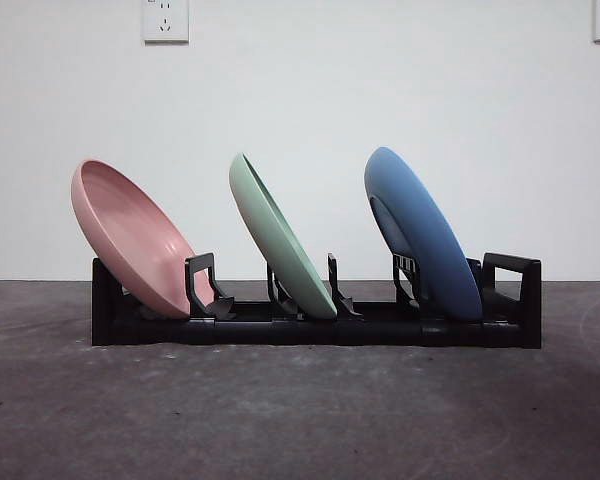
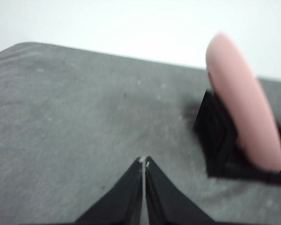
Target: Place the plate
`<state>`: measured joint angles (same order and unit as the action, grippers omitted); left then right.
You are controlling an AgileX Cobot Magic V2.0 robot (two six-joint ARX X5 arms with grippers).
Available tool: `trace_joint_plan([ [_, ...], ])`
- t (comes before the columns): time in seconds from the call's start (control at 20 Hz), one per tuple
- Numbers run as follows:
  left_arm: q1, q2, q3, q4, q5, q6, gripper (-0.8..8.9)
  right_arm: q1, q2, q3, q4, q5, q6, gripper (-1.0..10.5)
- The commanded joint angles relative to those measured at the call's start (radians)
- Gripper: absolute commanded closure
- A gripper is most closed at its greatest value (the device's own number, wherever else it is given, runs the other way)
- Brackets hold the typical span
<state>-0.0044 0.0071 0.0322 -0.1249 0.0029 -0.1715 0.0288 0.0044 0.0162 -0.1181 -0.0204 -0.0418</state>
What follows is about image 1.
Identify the pink plate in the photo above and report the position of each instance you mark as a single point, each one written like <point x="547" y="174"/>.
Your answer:
<point x="130" y="235"/>

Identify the black plate rack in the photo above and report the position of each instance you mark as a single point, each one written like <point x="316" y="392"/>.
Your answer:
<point x="380" y="332"/>

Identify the green plate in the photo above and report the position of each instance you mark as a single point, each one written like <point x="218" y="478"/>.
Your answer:
<point x="275" y="240"/>

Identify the blue plate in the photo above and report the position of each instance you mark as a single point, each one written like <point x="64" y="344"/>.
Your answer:
<point x="425" y="230"/>

